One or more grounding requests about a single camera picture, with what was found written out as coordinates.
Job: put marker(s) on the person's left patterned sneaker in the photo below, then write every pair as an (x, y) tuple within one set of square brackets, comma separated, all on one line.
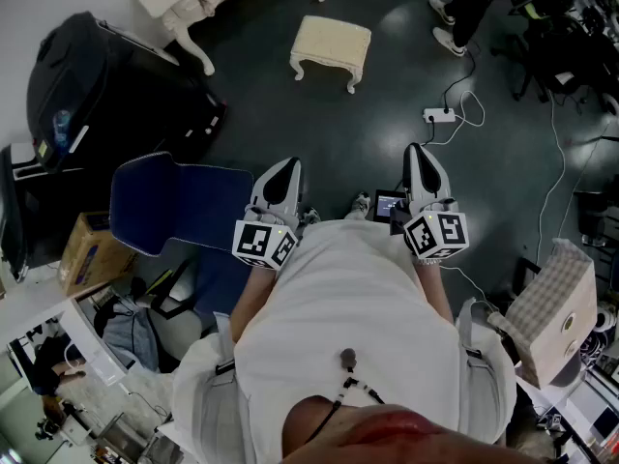
[(311, 216)]

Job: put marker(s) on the person's right forearm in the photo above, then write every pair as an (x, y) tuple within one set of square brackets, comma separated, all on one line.
[(435, 293)]

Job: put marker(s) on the white power strip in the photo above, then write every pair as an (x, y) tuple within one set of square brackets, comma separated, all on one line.
[(439, 115)]

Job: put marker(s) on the small black display screen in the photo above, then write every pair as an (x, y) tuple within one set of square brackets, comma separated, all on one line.
[(387, 206)]

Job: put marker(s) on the person's white t-shirt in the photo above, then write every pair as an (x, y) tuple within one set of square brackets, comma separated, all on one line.
[(348, 298)]

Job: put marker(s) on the black equipment stand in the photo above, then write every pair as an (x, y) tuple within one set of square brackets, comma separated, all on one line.
[(595, 220)]

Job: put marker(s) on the clear water bottle blue label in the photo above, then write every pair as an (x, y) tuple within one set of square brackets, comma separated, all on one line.
[(62, 128)]

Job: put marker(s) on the blue padded chair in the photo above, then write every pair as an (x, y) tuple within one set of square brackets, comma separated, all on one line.
[(155, 201)]

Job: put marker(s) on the person's light grey trousers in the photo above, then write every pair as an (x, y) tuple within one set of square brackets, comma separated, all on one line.
[(355, 214)]

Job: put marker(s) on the blue denim garment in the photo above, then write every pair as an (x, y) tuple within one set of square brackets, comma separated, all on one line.
[(130, 336)]

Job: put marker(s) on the person's left forearm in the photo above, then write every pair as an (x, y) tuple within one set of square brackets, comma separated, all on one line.
[(251, 302)]

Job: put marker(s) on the white office desk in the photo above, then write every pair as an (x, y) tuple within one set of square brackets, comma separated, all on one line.
[(43, 302)]

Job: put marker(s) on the person's right patterned sneaker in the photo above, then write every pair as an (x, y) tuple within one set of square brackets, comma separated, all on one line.
[(362, 202)]

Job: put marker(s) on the white round device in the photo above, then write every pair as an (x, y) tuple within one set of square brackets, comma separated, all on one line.
[(607, 322)]

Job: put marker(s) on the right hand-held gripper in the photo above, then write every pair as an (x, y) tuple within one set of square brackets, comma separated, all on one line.
[(435, 235)]

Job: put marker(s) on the cream upholstered footstool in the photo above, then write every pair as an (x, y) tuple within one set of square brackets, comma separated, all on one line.
[(329, 37)]

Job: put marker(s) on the person's face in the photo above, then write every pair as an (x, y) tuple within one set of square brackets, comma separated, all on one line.
[(387, 438)]

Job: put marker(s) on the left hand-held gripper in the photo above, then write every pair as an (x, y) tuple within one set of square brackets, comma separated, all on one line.
[(261, 240)]

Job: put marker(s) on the person's patterned sneaker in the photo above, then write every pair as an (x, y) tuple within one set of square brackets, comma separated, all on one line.
[(311, 216), (362, 202)]

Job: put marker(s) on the brown cardboard box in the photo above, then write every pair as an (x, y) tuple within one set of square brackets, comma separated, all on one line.
[(92, 254)]

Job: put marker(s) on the beige checkered box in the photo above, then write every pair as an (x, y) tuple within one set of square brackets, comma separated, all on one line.
[(551, 307)]

